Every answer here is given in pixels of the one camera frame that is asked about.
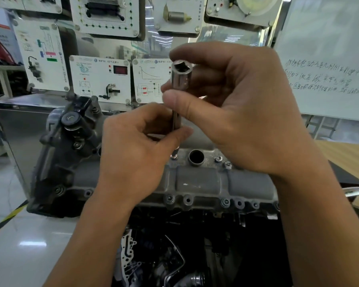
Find white panel black lever sensor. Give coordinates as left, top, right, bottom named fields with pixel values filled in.
left=69, top=55, right=132, bottom=104

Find white sensor training panel board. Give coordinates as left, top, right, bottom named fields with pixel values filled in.
left=0, top=0, right=285, bottom=201

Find yellow blue disc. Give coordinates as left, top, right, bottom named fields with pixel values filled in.
left=235, top=0, right=280, bottom=17

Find white panel green red labels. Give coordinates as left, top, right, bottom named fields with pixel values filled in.
left=11, top=18, right=70, bottom=92

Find white panel brass filter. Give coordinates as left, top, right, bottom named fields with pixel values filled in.
left=152, top=0, right=205, bottom=35

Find person's right hand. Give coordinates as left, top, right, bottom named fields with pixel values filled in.
left=161, top=41, right=318, bottom=177

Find white panel yellow disc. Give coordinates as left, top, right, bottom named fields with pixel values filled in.
left=204, top=0, right=285, bottom=27

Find large whiteboard on stand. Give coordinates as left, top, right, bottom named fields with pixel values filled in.
left=274, top=0, right=359, bottom=141

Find red hoist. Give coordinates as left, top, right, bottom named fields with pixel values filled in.
left=0, top=29, right=16, bottom=65

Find dark grey intake pipe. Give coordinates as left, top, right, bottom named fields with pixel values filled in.
left=181, top=271, right=207, bottom=287

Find engine on beige stand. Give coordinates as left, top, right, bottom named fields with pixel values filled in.
left=0, top=65, right=28, bottom=163

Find white panel control module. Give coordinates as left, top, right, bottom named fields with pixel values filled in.
left=69, top=0, right=140, bottom=38

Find silver socket extension bar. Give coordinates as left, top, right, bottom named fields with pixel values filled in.
left=170, top=59, right=195, bottom=160

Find grey wall cabinet orange strip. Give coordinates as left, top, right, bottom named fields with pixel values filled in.
left=0, top=20, right=22, bottom=65

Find white panel curve graph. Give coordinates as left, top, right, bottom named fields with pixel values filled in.
left=132, top=58, right=174, bottom=104

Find black engine on trolley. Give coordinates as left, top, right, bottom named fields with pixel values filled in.
left=0, top=56, right=29, bottom=100

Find chrome handwheel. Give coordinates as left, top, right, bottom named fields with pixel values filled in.
left=342, top=187, right=359, bottom=204

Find grey metal engine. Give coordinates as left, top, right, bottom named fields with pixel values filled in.
left=27, top=92, right=280, bottom=220

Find clear cased control module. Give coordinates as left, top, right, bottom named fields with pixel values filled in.
left=85, top=0, right=125, bottom=21

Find person's left hand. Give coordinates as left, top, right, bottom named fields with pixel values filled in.
left=97, top=103, right=195, bottom=204

